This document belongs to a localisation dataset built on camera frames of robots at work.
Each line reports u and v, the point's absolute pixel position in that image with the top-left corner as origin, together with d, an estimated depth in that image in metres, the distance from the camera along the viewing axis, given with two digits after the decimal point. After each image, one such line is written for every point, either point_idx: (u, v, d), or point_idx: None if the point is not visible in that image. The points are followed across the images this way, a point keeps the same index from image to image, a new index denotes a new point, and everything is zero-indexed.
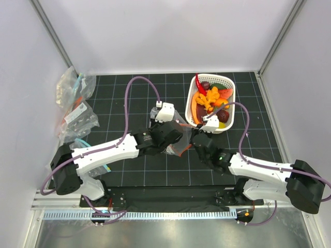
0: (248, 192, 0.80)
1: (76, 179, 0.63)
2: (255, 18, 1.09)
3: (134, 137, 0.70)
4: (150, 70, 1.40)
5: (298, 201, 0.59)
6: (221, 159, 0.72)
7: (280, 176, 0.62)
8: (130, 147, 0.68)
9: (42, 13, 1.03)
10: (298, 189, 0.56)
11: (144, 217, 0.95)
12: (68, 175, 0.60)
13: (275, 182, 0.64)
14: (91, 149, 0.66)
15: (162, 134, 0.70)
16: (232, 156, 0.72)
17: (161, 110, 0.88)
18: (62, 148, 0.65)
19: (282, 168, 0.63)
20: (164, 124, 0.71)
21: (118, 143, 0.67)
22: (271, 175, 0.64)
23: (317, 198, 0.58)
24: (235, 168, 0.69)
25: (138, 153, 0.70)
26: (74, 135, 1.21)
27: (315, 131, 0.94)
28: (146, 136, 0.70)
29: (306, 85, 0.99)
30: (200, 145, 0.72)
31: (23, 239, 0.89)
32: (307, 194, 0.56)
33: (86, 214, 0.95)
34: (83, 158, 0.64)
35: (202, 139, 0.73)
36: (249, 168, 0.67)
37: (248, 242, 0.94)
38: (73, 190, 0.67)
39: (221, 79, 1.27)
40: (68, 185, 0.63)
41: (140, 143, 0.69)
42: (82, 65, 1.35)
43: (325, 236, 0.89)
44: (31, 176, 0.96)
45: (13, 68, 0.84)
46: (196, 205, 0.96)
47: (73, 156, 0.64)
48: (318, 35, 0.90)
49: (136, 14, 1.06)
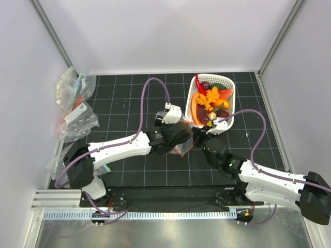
0: (251, 195, 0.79)
1: (91, 173, 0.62)
2: (255, 18, 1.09)
3: (146, 134, 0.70)
4: (149, 70, 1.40)
5: (309, 213, 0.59)
6: (230, 166, 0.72)
7: (292, 188, 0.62)
8: (143, 143, 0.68)
9: (42, 13, 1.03)
10: (312, 202, 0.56)
11: (144, 217, 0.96)
12: (85, 167, 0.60)
13: (286, 192, 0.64)
14: (107, 143, 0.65)
15: (172, 134, 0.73)
16: (242, 164, 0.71)
17: (169, 112, 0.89)
18: (78, 141, 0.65)
19: (295, 179, 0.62)
20: (174, 125, 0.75)
21: (133, 139, 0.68)
22: (283, 186, 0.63)
23: (328, 210, 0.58)
24: (246, 175, 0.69)
25: (150, 150, 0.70)
26: (74, 135, 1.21)
27: (315, 131, 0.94)
28: (158, 134, 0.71)
29: (306, 85, 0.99)
30: (214, 152, 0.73)
31: (23, 239, 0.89)
32: (320, 206, 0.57)
33: (86, 214, 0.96)
34: (99, 152, 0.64)
35: (216, 144, 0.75)
36: (260, 177, 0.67)
37: (249, 242, 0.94)
38: (85, 185, 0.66)
39: (221, 79, 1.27)
40: (83, 179, 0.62)
41: (152, 140, 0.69)
42: (81, 64, 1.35)
43: (325, 235, 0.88)
44: (31, 176, 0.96)
45: (12, 68, 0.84)
46: (196, 205, 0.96)
47: (89, 150, 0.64)
48: (318, 35, 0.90)
49: (136, 14, 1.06)
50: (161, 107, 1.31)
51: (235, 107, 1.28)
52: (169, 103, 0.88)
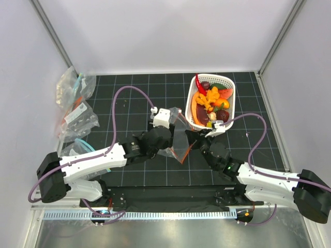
0: (250, 194, 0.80)
1: (63, 187, 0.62)
2: (255, 17, 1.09)
3: (122, 146, 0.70)
4: (150, 70, 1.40)
5: (306, 212, 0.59)
6: (229, 169, 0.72)
7: (287, 186, 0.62)
8: (118, 156, 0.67)
9: (42, 13, 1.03)
10: (305, 199, 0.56)
11: (144, 217, 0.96)
12: (54, 183, 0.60)
13: (282, 191, 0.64)
14: (79, 157, 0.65)
15: (148, 142, 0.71)
16: (240, 166, 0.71)
17: (156, 116, 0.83)
18: (49, 155, 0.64)
19: (288, 177, 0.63)
20: (149, 132, 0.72)
21: (107, 152, 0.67)
22: (277, 184, 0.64)
23: (325, 208, 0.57)
24: (243, 177, 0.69)
25: (126, 162, 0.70)
26: (74, 135, 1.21)
27: (315, 131, 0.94)
28: (134, 145, 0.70)
29: (306, 84, 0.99)
30: (217, 156, 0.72)
31: (23, 239, 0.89)
32: (315, 203, 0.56)
33: (86, 214, 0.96)
34: (71, 166, 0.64)
35: (220, 149, 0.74)
36: (257, 179, 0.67)
37: (249, 242, 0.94)
38: (59, 199, 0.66)
39: (221, 79, 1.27)
40: (55, 193, 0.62)
41: (128, 152, 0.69)
42: (82, 64, 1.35)
43: (325, 236, 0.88)
44: (32, 176, 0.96)
45: (13, 68, 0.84)
46: (196, 205, 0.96)
47: (61, 164, 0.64)
48: (318, 35, 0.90)
49: (136, 14, 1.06)
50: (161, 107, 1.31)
51: (235, 107, 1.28)
52: (154, 107, 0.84)
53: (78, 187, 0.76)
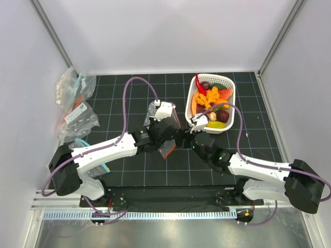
0: (249, 192, 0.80)
1: (77, 179, 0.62)
2: (255, 18, 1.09)
3: (132, 135, 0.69)
4: (150, 70, 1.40)
5: (296, 201, 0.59)
6: (221, 159, 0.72)
7: (278, 176, 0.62)
8: (129, 145, 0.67)
9: (43, 13, 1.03)
10: (296, 188, 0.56)
11: (144, 217, 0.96)
12: (69, 174, 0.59)
13: (273, 182, 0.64)
14: (91, 148, 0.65)
15: (159, 131, 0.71)
16: (231, 156, 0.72)
17: (159, 108, 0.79)
18: (61, 148, 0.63)
19: (280, 167, 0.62)
20: (160, 121, 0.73)
21: (117, 141, 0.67)
22: (269, 174, 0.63)
23: (315, 198, 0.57)
24: (235, 167, 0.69)
25: (137, 151, 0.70)
26: (74, 135, 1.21)
27: (314, 132, 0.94)
28: (144, 133, 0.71)
29: (306, 85, 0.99)
30: (202, 144, 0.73)
31: (23, 239, 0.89)
32: (306, 194, 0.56)
33: (86, 214, 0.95)
34: (83, 157, 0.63)
35: (205, 137, 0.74)
36: (248, 168, 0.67)
37: (249, 242, 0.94)
38: (73, 191, 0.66)
39: (221, 79, 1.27)
40: (69, 185, 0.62)
41: (138, 141, 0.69)
42: (82, 65, 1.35)
43: (324, 235, 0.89)
44: (32, 176, 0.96)
45: (13, 68, 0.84)
46: (196, 205, 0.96)
47: (73, 155, 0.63)
48: (318, 35, 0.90)
49: (137, 14, 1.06)
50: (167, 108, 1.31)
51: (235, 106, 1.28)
52: (158, 99, 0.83)
53: (87, 183, 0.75)
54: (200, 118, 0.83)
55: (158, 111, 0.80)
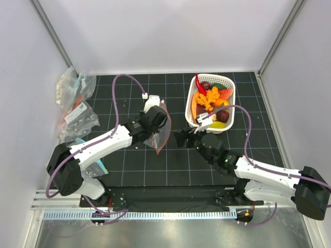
0: (250, 194, 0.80)
1: (79, 174, 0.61)
2: (255, 18, 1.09)
3: (124, 126, 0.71)
4: (150, 70, 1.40)
5: (304, 207, 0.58)
6: (226, 162, 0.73)
7: (288, 183, 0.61)
8: (123, 136, 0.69)
9: (42, 13, 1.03)
10: (306, 196, 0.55)
11: (144, 217, 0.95)
12: (71, 170, 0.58)
13: (282, 188, 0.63)
14: (88, 143, 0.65)
15: (149, 119, 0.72)
16: (238, 159, 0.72)
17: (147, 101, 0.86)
18: (58, 147, 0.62)
19: (290, 173, 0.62)
20: (149, 110, 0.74)
21: (113, 133, 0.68)
22: (278, 181, 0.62)
23: (324, 205, 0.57)
24: (241, 171, 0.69)
25: (132, 141, 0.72)
26: (74, 135, 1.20)
27: (314, 132, 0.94)
28: (135, 123, 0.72)
29: (306, 85, 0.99)
30: (209, 146, 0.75)
31: (23, 239, 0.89)
32: (315, 201, 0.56)
33: (86, 214, 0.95)
34: (82, 152, 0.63)
35: (211, 139, 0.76)
36: (256, 173, 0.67)
37: (249, 242, 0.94)
38: (75, 189, 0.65)
39: (221, 79, 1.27)
40: (72, 183, 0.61)
41: (131, 130, 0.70)
42: (82, 64, 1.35)
43: (324, 235, 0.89)
44: (32, 176, 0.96)
45: (13, 68, 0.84)
46: (196, 205, 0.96)
47: (72, 152, 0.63)
48: (318, 35, 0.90)
49: (137, 14, 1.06)
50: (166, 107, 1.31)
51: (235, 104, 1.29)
52: (146, 94, 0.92)
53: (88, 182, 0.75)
54: (206, 119, 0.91)
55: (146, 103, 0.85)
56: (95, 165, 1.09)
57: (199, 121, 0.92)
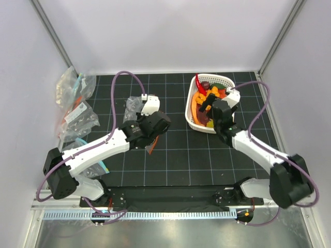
0: (245, 186, 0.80)
1: (72, 181, 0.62)
2: (256, 17, 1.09)
3: (122, 130, 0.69)
4: (150, 70, 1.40)
5: (275, 188, 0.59)
6: (229, 130, 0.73)
7: (270, 159, 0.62)
8: (120, 141, 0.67)
9: (42, 13, 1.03)
10: (279, 174, 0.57)
11: (144, 217, 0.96)
12: (61, 177, 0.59)
13: (265, 165, 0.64)
14: (81, 149, 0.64)
15: (150, 125, 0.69)
16: (240, 131, 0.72)
17: (146, 103, 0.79)
18: (51, 152, 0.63)
19: (276, 153, 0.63)
20: (152, 115, 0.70)
21: (108, 139, 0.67)
22: (264, 156, 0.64)
23: (294, 196, 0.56)
24: (237, 139, 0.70)
25: (130, 146, 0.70)
26: (74, 135, 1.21)
27: (315, 132, 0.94)
28: (134, 127, 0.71)
29: (306, 86, 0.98)
30: (216, 108, 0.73)
31: (23, 239, 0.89)
32: (286, 184, 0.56)
33: (86, 214, 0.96)
34: (74, 158, 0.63)
35: (222, 103, 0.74)
36: (247, 144, 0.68)
37: (249, 242, 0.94)
38: (70, 194, 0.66)
39: (221, 79, 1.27)
40: (64, 188, 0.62)
41: (129, 136, 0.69)
42: (82, 65, 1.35)
43: (325, 236, 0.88)
44: (32, 176, 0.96)
45: (13, 68, 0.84)
46: (196, 205, 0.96)
47: (64, 157, 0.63)
48: (319, 35, 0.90)
49: (136, 14, 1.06)
50: (166, 107, 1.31)
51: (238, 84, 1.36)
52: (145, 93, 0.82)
53: (85, 184, 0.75)
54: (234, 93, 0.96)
55: (146, 106, 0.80)
56: (96, 165, 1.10)
57: (229, 92, 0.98)
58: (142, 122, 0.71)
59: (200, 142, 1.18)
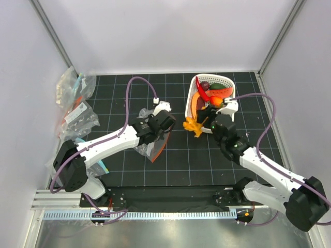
0: (248, 191, 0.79)
1: (85, 172, 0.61)
2: (256, 17, 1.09)
3: (132, 126, 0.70)
4: (149, 71, 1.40)
5: (294, 213, 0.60)
6: (236, 147, 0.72)
7: (287, 185, 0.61)
8: (131, 136, 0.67)
9: (42, 13, 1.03)
10: (301, 202, 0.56)
11: (144, 217, 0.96)
12: (77, 167, 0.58)
13: (280, 188, 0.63)
14: (95, 141, 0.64)
15: (157, 122, 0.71)
16: (247, 148, 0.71)
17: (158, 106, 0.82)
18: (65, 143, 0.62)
19: (292, 178, 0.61)
20: (158, 114, 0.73)
21: (120, 133, 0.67)
22: (279, 180, 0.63)
23: (315, 218, 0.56)
24: (246, 159, 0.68)
25: (139, 142, 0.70)
26: (74, 135, 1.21)
27: (314, 132, 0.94)
28: (144, 124, 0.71)
29: (306, 85, 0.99)
30: (221, 125, 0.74)
31: (23, 239, 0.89)
32: (307, 212, 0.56)
33: (86, 214, 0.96)
34: (88, 150, 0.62)
35: (226, 120, 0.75)
36: (260, 166, 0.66)
37: (249, 242, 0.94)
38: (80, 186, 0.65)
39: (220, 79, 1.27)
40: (76, 179, 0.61)
41: (138, 131, 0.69)
42: (82, 65, 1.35)
43: (325, 235, 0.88)
44: (31, 176, 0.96)
45: (13, 68, 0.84)
46: (196, 205, 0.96)
47: (78, 150, 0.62)
48: (319, 34, 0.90)
49: (137, 15, 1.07)
50: None
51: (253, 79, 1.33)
52: (156, 97, 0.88)
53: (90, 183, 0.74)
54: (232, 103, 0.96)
55: (156, 108, 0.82)
56: (96, 165, 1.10)
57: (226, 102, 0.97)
58: (149, 120, 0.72)
59: (200, 143, 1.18)
